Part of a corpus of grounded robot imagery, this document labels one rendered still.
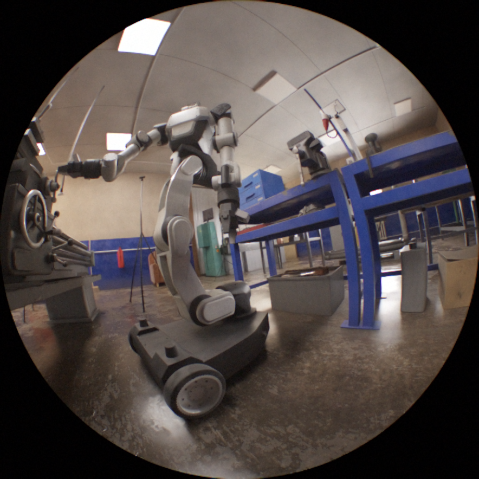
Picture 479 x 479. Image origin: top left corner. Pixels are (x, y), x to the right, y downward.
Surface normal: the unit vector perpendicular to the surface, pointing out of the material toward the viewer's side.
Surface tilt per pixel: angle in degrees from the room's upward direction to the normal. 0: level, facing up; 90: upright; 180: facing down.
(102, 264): 90
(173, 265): 115
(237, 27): 180
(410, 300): 90
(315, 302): 90
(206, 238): 90
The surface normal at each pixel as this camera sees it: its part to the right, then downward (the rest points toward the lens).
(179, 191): 0.71, 0.26
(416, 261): -0.90, 0.09
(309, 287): -0.76, 0.05
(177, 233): 0.72, -0.17
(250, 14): 0.15, 0.99
